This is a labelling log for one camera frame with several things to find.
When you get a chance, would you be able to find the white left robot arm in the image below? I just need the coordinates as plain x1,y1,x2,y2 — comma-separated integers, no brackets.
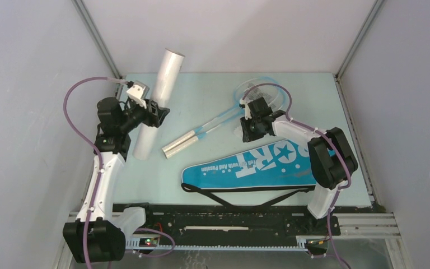
63,97,170,264

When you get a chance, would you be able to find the black bag strap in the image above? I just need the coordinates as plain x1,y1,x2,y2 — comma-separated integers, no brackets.
180,182,316,208

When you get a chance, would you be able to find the white shuttlecock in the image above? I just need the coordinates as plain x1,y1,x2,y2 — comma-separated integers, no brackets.
233,124,243,139

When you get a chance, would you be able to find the aluminium frame post left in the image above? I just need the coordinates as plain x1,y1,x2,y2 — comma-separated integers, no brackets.
71,0,121,78

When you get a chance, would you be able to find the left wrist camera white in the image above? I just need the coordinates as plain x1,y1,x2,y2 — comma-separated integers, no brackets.
126,81,149,109

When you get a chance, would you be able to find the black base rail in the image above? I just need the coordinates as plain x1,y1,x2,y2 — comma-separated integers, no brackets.
113,202,340,248

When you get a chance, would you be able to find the blue racket bag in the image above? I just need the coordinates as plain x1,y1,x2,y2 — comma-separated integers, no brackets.
181,140,316,192

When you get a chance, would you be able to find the white shuttlecock tube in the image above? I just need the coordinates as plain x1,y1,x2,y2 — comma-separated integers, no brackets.
133,49,185,160

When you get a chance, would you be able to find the blue racket upper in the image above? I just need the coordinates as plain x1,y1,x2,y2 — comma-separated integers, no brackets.
162,77,286,154

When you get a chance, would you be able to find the aluminium frame post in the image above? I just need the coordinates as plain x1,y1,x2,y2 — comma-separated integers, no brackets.
335,0,386,81
71,0,121,78

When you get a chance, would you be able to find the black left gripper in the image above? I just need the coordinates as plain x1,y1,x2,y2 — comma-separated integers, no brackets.
119,98,169,132

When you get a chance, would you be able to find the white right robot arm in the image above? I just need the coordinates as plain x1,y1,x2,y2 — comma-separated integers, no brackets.
240,98,358,234

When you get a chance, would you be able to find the grey cable duct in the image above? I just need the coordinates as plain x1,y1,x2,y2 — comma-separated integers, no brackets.
125,237,309,251

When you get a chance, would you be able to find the aluminium frame post right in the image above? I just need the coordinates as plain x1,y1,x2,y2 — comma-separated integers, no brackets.
335,0,386,81

